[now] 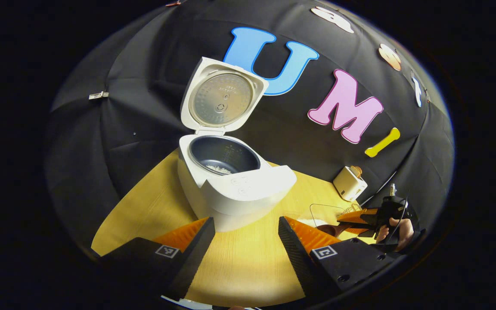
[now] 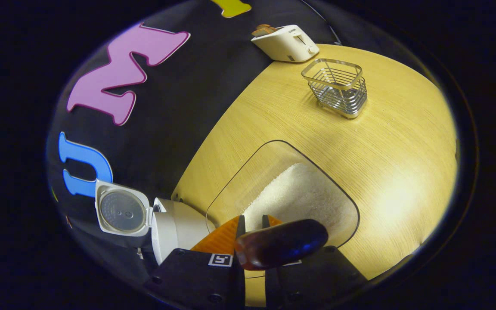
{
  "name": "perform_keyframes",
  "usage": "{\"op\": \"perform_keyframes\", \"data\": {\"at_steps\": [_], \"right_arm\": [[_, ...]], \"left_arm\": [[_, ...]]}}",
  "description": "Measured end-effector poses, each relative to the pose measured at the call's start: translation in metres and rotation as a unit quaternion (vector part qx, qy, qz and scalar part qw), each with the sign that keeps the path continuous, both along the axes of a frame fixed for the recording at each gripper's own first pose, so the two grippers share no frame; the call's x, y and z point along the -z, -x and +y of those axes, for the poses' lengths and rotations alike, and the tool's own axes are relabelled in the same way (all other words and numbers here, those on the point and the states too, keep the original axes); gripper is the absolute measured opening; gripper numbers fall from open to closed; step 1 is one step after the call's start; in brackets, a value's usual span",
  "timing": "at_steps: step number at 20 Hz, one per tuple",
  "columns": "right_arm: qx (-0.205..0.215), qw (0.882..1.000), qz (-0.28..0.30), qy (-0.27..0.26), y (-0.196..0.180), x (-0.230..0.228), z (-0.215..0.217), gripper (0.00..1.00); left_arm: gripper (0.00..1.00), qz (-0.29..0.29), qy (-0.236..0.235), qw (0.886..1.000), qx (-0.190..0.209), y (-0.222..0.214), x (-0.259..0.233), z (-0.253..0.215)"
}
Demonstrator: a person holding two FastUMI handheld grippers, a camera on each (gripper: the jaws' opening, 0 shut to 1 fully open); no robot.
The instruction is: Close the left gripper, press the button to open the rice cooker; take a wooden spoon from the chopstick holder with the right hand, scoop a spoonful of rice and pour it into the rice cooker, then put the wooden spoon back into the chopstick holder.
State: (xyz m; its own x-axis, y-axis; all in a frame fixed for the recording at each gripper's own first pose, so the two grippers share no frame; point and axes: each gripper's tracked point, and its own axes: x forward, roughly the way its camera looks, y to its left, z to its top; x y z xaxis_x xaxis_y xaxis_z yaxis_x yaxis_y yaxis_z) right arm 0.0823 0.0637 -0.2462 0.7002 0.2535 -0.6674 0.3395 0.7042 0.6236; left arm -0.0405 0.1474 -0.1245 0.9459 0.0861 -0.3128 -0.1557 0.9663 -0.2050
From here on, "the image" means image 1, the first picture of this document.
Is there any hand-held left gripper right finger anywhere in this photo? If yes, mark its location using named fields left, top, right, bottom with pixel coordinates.
left=278, top=216, right=403, bottom=302

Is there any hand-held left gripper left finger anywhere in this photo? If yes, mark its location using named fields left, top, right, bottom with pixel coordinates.
left=99, top=217, right=216, bottom=302

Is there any white rice cooker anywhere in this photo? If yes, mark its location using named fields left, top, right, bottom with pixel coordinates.
left=177, top=56, right=298, bottom=233

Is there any white toaster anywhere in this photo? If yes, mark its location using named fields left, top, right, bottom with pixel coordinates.
left=333, top=166, right=368, bottom=202

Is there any black backdrop cloth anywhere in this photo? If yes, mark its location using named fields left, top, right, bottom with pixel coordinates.
left=45, top=0, right=455, bottom=254

